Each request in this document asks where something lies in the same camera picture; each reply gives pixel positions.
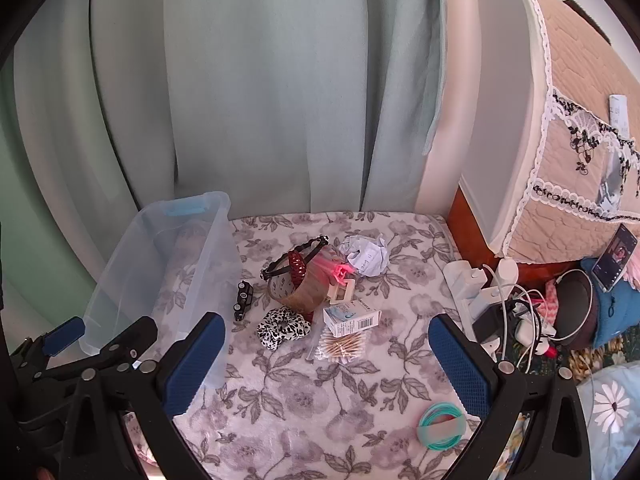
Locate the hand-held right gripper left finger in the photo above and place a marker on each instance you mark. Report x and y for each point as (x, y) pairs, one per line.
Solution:
(195, 365)

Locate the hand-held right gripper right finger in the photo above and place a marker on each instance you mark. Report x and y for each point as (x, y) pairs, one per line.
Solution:
(460, 367)

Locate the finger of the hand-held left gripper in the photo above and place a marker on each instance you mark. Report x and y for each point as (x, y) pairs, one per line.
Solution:
(62, 336)
(131, 341)

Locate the black toy car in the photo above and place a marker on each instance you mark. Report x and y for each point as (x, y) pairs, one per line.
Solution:
(243, 300)

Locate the black white spotted scrunchie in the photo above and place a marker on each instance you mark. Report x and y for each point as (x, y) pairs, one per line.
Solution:
(280, 330)

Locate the clear plastic storage container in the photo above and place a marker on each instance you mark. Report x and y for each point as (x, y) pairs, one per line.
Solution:
(210, 260)

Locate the bag of cotton swabs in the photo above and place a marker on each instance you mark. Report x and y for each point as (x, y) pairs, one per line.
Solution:
(342, 347)

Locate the small white blue box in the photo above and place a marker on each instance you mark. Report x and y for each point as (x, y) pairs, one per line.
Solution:
(350, 317)

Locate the brown packing tape roll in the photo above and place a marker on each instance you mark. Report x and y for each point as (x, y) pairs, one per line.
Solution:
(300, 298)

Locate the white square hair clip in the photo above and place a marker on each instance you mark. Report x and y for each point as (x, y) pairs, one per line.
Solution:
(345, 291)

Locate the red hair claw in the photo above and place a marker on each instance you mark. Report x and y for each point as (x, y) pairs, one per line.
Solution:
(296, 266)

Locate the white paper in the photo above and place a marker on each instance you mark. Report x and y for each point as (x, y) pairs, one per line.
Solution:
(367, 257)

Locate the black beaded headband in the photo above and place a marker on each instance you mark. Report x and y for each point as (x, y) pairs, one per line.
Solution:
(292, 249)

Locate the pink hair roller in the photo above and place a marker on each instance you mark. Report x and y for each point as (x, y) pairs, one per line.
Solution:
(340, 271)

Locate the small white adapter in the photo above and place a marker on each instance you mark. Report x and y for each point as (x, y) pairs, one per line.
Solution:
(527, 335)

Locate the white plug charger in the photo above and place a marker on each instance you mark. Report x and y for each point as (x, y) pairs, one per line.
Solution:
(506, 270)

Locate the pink striped cloth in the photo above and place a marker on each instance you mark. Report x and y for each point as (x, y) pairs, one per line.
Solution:
(550, 300)

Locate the dark brown round pouch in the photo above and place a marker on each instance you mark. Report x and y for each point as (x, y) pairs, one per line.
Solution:
(575, 310)

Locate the brown wooden cabinet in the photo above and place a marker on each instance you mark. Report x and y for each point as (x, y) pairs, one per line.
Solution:
(470, 230)

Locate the dark green patterned cloth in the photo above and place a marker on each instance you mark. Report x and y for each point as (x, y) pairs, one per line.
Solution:
(600, 357)

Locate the light blue daisy cloth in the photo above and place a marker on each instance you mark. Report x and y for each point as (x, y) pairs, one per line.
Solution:
(610, 410)

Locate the black smartphone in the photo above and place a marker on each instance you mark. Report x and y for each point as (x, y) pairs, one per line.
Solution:
(615, 257)

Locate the white padded panel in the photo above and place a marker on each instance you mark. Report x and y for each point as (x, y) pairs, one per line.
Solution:
(500, 110)

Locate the pale green curtain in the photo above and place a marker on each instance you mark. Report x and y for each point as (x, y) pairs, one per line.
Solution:
(250, 85)

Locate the small white slip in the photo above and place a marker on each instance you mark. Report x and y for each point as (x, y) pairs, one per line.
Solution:
(619, 112)

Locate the beige quilted lace cover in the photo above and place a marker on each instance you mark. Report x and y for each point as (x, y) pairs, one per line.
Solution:
(580, 70)

